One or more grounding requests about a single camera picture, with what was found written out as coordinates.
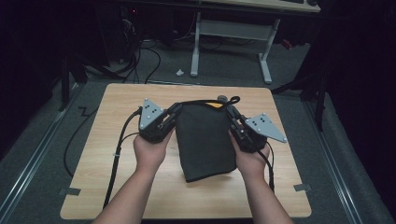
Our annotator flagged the person's left hand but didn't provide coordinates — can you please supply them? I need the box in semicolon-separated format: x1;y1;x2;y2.
133;128;175;174

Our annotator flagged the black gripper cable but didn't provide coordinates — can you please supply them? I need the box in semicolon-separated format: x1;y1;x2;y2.
102;106;144;209
257;141;276;193

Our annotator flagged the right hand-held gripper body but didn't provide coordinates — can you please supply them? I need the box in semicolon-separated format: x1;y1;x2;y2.
234;112;288;154

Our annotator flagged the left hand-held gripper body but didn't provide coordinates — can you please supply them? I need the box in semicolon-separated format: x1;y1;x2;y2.
137;98;176;145

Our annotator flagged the black stand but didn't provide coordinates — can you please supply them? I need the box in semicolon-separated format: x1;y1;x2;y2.
270;66;330;133
58;54;90;112

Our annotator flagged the bundle of black cables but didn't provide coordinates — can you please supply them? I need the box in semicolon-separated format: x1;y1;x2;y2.
83;17;163;85

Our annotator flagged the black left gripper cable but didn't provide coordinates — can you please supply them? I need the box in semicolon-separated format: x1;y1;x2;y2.
102;106;144;209

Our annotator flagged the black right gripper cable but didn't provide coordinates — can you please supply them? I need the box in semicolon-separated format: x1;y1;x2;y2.
257;141;276;193

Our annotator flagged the desk with white metal legs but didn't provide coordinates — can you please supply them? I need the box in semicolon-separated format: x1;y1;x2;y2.
189;0;322;85

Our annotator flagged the thin black floor cable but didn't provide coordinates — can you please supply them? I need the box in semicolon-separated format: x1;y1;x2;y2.
63;105;101;179

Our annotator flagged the person's right hand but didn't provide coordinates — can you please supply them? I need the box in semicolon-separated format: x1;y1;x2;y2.
228;130;272;179

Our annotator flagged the metal floor rail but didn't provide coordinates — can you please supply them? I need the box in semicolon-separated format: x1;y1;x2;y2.
303;101;364;224
0;83;82;218

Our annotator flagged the grey tape strip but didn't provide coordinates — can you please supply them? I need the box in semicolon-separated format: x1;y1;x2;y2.
59;187;82;197
293;183;313;192

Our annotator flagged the dark drawstring cloth bag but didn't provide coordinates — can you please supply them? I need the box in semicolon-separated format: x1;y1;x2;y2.
174;95;241;184

